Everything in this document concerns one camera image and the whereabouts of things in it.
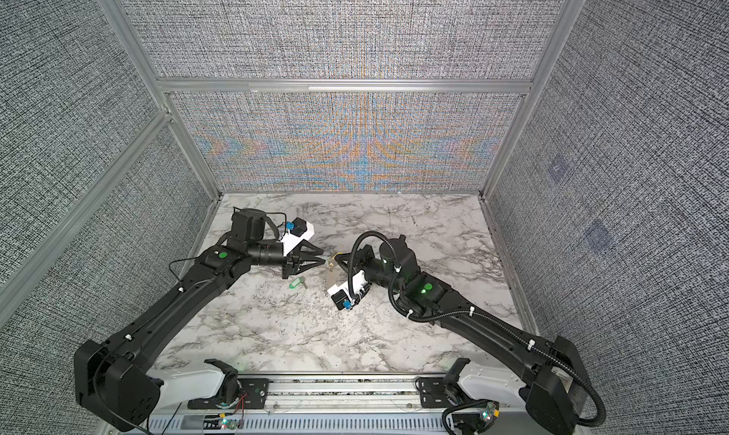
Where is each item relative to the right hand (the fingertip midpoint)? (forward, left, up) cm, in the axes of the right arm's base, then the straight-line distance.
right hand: (340, 244), depth 70 cm
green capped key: (+4, +17, -28) cm, 33 cm away
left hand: (-1, +5, -3) cm, 6 cm away
